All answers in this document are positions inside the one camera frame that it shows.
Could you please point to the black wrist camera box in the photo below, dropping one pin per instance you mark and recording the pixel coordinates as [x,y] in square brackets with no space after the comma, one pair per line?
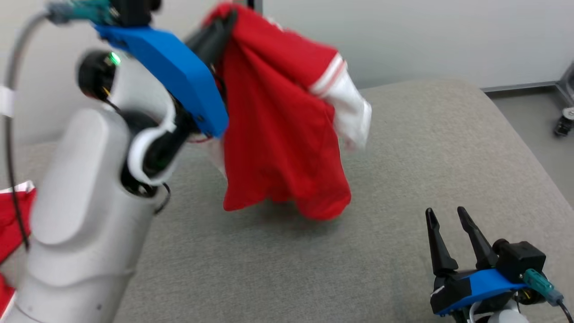
[520,260]
[134,11]

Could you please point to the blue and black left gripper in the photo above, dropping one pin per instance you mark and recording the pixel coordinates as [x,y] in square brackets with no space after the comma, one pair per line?
[179,76]

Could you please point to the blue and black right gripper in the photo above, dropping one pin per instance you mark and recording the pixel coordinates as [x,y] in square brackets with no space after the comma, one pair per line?
[484,282]

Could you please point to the red Bulls basketball jersey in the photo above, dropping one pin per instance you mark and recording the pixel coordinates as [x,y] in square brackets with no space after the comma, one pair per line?
[269,134]

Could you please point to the grey metal frame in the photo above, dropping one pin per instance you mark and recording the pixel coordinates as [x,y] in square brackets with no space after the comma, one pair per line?
[567,85]

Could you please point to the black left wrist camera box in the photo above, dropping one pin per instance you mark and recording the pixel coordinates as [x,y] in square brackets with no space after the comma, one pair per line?
[134,11]

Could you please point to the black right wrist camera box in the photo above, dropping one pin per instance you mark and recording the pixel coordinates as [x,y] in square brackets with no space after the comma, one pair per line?
[520,260]

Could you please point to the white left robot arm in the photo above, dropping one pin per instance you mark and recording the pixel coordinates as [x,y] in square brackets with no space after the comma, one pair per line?
[80,202]

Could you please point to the red shorts with white stripe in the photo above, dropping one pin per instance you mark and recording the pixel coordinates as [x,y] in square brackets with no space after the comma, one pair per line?
[11,224]

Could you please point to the black caster wheel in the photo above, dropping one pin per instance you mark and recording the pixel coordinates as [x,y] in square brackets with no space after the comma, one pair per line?
[565,123]

